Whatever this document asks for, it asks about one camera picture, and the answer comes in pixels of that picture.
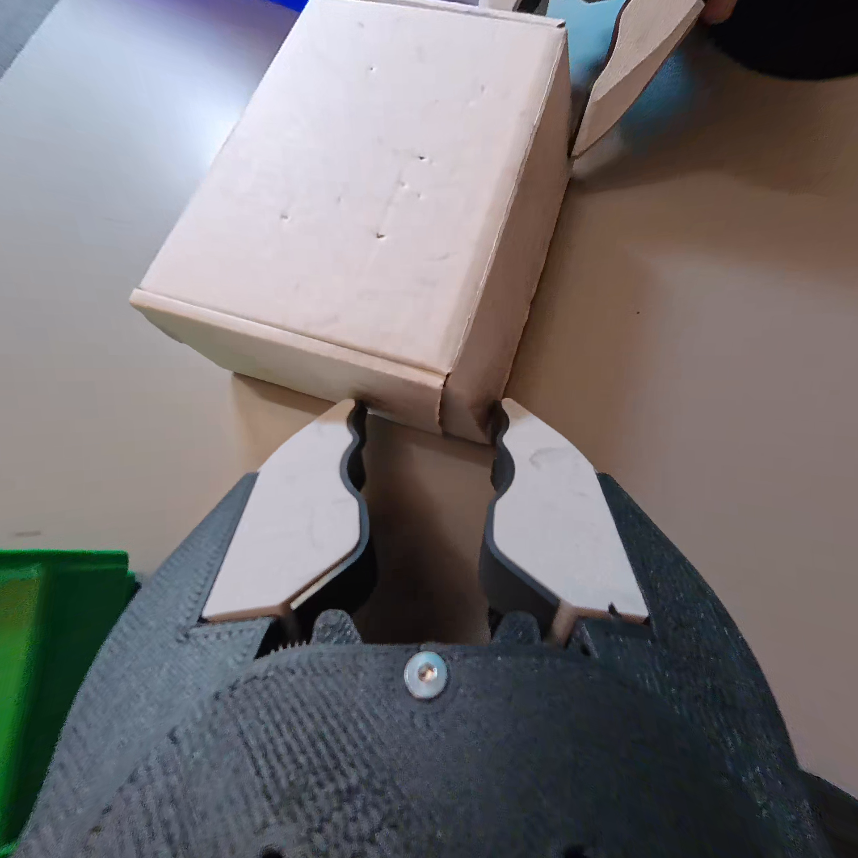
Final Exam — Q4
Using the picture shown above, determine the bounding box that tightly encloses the white cardboard box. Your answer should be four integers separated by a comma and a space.
129, 0, 572, 445

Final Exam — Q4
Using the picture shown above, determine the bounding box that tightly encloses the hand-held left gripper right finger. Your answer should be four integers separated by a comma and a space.
480, 397, 651, 639

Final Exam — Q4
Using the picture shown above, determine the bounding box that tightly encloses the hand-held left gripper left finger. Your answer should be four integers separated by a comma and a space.
200, 398, 376, 627

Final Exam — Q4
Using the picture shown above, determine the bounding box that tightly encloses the green plastic bin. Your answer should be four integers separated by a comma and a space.
0, 550, 139, 829

